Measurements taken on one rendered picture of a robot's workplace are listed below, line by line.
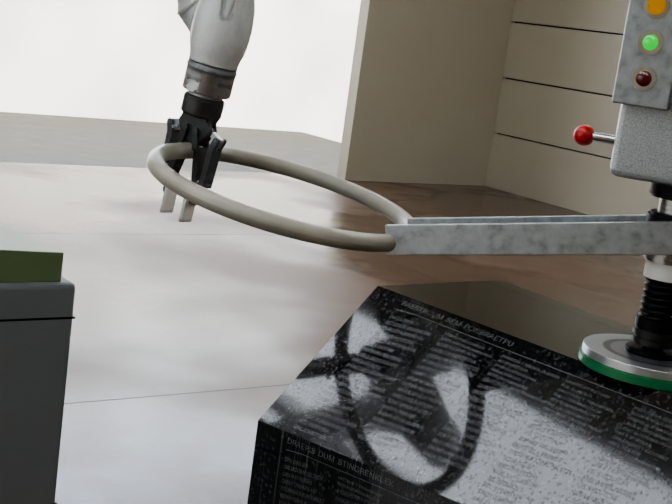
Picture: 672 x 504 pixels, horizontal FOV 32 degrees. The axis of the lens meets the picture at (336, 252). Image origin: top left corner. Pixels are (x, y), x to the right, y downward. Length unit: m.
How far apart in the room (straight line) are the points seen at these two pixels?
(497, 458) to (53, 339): 0.77
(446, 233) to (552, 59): 8.60
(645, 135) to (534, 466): 0.51
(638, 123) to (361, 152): 8.26
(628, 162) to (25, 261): 0.97
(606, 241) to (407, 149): 8.47
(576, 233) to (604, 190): 8.12
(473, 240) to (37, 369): 0.76
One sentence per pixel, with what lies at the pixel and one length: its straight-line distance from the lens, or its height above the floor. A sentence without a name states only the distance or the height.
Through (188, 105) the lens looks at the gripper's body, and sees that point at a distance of 2.16.
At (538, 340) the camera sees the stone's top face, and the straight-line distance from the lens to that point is 1.98.
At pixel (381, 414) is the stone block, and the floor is 0.66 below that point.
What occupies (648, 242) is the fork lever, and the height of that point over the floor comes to 1.03.
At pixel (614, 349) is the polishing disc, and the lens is 1.90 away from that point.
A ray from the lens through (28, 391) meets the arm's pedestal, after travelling 2.07.
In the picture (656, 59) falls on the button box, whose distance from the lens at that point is 1.75.
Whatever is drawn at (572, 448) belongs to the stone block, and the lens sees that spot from 1.80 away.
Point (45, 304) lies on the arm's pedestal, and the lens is 2.03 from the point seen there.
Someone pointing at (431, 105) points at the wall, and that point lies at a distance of 10.37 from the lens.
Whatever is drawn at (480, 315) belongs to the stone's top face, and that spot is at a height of 0.82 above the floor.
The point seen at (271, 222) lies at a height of 0.97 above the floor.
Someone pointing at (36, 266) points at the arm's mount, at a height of 0.83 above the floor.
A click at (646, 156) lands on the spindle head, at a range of 1.77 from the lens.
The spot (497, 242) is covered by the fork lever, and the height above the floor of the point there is 0.98.
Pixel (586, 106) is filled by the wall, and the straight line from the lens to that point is 10.15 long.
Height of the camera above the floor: 1.29
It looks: 11 degrees down
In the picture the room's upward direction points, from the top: 8 degrees clockwise
